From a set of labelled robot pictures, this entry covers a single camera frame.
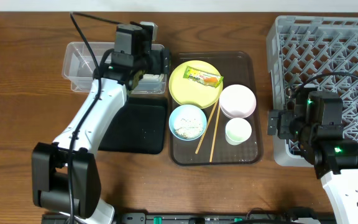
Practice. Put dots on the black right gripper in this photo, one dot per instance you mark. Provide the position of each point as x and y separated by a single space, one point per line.
272 122

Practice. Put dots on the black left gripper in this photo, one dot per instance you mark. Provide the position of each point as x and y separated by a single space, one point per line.
166 61

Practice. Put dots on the white tissue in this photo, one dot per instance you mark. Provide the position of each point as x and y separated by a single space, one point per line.
151 78

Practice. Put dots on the white green cup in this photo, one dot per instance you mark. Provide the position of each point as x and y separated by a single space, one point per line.
237 131

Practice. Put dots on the pandan cake wrapper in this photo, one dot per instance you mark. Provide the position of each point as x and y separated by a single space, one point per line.
204 78

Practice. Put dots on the yellow plate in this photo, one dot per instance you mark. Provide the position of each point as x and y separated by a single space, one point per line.
189 92

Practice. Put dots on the pink bowl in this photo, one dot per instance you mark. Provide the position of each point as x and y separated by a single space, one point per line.
237 101

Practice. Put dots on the blue bowl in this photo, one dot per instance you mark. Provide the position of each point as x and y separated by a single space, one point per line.
187 110

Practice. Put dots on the rice leftovers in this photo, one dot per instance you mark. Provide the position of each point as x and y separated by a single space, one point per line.
188 127

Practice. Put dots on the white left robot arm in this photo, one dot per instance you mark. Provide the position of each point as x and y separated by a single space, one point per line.
65 176

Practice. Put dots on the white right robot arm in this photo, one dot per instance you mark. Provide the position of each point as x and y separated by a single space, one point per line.
315 123

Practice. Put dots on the grey dishwasher rack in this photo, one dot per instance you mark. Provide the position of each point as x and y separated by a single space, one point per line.
301 47

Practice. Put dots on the brown serving tray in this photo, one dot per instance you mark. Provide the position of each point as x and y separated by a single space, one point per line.
236 68

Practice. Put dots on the right wooden chopstick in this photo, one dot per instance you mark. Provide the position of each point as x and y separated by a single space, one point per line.
214 134

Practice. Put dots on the wooden chopstick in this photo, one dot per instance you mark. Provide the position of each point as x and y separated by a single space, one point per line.
208 122
214 134

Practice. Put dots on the left wooden chopstick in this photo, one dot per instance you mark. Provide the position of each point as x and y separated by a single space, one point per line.
208 122

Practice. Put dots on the black tray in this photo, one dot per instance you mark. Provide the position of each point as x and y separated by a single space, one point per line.
138 127

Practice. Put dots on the clear plastic bin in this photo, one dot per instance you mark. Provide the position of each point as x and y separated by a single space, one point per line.
78 67

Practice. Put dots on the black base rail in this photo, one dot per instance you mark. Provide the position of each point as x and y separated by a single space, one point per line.
141 218

